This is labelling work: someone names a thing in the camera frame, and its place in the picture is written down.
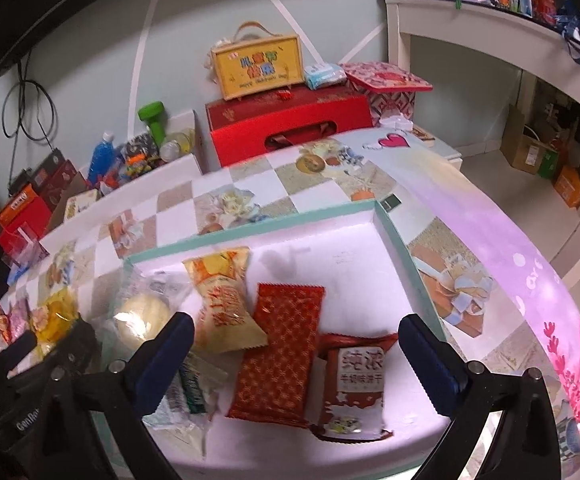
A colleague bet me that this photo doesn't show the yellow carton with handle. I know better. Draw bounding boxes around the yellow carton with handle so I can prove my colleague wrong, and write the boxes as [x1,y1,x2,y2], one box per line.
[209,21,305,102]

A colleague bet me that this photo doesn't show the white shelf unit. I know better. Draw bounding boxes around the white shelf unit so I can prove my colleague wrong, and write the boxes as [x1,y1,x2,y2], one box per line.
[384,0,580,291]

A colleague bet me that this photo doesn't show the black television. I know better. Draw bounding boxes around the black television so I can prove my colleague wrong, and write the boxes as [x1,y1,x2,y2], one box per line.
[0,0,138,84]

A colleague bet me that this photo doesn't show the blue cloth bag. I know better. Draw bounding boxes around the blue cloth bag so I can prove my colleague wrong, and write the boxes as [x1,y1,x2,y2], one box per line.
[556,5,580,65]

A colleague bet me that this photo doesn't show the black cable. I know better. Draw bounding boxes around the black cable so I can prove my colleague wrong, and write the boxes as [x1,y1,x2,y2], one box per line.
[1,66,52,142]

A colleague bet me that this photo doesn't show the round bun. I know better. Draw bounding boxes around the round bun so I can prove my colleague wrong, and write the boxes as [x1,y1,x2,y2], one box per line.
[102,267,193,361]

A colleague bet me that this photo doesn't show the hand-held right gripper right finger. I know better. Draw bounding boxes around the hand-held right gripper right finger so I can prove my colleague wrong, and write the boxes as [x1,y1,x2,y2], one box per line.
[398,313,563,480]

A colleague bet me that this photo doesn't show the orange cardboard box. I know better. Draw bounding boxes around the orange cardboard box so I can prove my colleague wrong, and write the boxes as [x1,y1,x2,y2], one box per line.
[552,157,580,209]

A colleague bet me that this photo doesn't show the pink snack packet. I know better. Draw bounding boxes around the pink snack packet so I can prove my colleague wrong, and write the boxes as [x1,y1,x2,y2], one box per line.
[9,297,32,338]

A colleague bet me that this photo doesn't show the yellow toy box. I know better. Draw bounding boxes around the yellow toy box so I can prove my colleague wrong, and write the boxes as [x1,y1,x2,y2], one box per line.
[62,189,102,222]

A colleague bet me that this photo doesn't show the pile of colourful toys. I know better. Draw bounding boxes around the pile of colourful toys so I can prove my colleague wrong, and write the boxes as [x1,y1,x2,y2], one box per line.
[102,135,163,191]

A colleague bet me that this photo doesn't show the red patterned snack packet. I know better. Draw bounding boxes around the red patterned snack packet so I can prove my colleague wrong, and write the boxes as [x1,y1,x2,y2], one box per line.
[226,282,327,429]

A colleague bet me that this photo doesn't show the pink red patterned box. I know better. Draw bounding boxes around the pink red patterned box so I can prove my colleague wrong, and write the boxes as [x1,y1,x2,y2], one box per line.
[341,61,434,122]

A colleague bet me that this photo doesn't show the tissue pack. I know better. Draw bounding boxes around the tissue pack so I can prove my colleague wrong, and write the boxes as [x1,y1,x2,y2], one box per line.
[303,62,347,91]

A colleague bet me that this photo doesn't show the white foam box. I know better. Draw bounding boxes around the white foam box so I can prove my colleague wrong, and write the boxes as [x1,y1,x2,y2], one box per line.
[40,109,205,256]

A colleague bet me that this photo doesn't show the clear plastic box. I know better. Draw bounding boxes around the clear plastic box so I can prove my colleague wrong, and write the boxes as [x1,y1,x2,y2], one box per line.
[1,227,52,272]

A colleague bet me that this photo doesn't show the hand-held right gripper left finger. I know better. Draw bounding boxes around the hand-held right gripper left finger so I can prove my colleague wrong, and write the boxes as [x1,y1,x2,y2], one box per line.
[40,311,195,480]

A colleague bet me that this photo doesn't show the brown cardboard box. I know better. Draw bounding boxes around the brown cardboard box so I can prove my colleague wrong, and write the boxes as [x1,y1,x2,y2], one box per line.
[500,109,561,181]

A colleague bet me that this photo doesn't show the green white snack packet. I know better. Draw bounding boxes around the green white snack packet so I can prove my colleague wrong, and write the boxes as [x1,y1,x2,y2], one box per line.
[176,350,231,415]

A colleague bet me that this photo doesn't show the dark box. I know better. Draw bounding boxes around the dark box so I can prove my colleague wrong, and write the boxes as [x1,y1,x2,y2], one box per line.
[30,149,80,198]

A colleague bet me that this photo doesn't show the blue bead bottle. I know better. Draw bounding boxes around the blue bead bottle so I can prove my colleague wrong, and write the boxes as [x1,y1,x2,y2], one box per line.
[86,131,119,187]

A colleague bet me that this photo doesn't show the cream white snack packet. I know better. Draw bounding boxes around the cream white snack packet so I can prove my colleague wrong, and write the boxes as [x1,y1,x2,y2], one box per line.
[141,390,211,459]

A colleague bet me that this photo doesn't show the yellow orange snack packet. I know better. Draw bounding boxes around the yellow orange snack packet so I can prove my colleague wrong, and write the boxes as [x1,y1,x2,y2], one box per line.
[182,246,271,353]

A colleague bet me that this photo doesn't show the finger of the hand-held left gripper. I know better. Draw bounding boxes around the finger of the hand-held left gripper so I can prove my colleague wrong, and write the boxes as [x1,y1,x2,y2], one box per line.
[0,331,39,377]

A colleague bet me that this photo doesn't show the teal-edged white board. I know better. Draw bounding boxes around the teal-edged white board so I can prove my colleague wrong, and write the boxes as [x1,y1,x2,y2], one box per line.
[92,199,451,480]

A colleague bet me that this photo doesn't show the blue white box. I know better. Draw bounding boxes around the blue white box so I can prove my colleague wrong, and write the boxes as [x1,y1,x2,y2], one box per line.
[6,259,38,286]

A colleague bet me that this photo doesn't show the yellow bread packet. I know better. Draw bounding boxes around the yellow bread packet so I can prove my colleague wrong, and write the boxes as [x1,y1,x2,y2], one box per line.
[29,287,82,357]

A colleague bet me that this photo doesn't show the red white biscuit packet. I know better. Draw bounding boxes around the red white biscuit packet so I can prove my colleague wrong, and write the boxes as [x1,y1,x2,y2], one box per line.
[310,332,399,442]

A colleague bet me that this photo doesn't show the green dumbbell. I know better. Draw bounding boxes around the green dumbbell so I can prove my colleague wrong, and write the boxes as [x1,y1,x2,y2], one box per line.
[137,102,171,147]

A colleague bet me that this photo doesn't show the red gift box with handle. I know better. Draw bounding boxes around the red gift box with handle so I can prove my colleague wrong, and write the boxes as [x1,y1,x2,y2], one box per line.
[205,84,375,168]

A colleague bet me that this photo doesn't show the clear plastic bottle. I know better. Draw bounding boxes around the clear plastic bottle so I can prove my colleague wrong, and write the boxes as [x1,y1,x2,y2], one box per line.
[159,129,197,162]

